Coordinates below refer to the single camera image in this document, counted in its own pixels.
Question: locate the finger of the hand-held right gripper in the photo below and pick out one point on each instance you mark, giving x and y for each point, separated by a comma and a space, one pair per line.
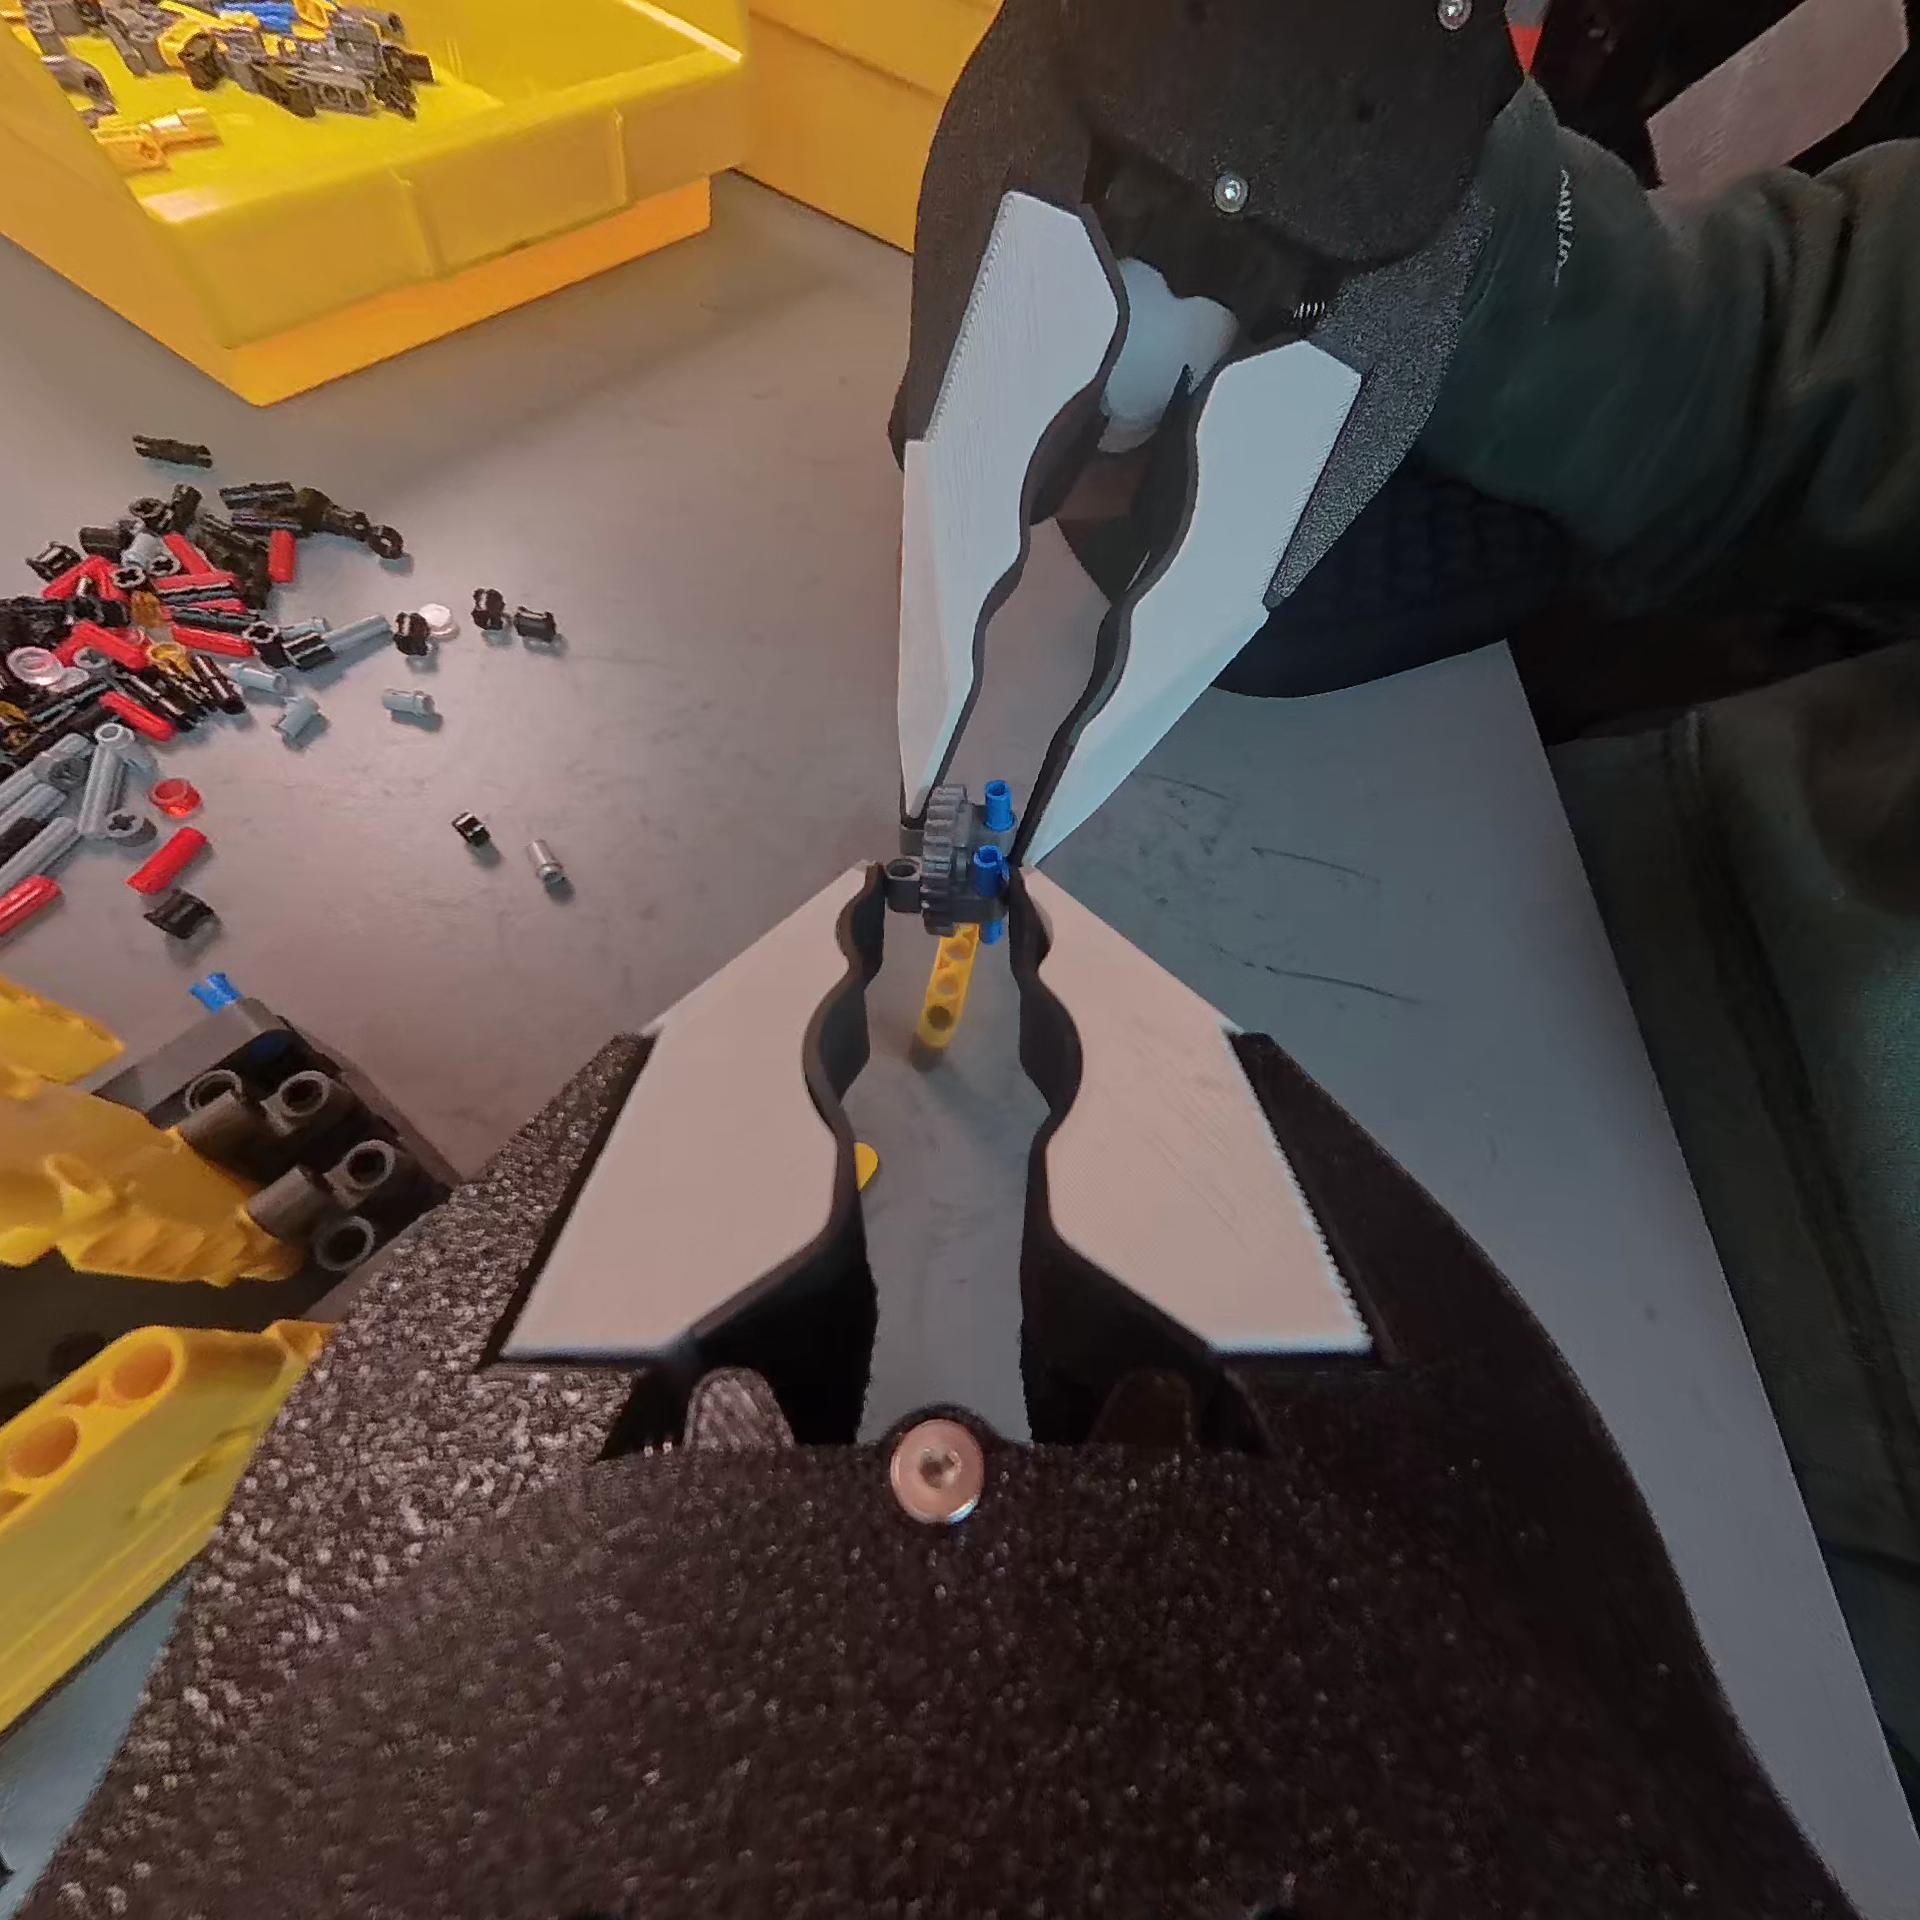
1229, 525
975, 452

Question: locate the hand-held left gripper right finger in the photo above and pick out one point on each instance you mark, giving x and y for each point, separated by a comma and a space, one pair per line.
1186, 1186

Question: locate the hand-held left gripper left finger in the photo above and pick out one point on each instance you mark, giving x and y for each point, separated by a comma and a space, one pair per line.
706, 1186

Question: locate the yellow lego beam with black pins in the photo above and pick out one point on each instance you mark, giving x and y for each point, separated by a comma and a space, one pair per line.
948, 982

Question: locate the grey lego gear with blue pins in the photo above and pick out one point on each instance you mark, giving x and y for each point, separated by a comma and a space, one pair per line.
948, 849

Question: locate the person's right forearm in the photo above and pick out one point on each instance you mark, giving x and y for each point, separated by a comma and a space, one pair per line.
1651, 374

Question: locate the single light grey lego pin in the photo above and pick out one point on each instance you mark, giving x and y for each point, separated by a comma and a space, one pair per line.
550, 864

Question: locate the large yellow black lego model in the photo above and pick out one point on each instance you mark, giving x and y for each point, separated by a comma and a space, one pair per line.
105, 1200

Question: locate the heap of mixed lego pieces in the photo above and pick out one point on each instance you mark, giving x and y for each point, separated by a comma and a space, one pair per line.
301, 61

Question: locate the pile of small lego pins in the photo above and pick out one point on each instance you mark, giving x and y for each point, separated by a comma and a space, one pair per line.
134, 628

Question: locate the person's right hand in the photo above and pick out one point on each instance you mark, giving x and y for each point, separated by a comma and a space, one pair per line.
1095, 483

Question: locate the black padded armrest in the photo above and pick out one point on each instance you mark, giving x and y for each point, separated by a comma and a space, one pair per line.
1381, 598

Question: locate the orange reflective vest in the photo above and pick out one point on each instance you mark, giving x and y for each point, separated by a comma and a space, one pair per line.
1524, 32

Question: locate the yellow plastic storage bin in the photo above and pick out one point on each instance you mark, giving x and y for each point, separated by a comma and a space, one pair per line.
855, 121
496, 195

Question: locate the pale grey panel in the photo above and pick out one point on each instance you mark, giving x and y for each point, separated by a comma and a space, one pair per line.
1755, 90

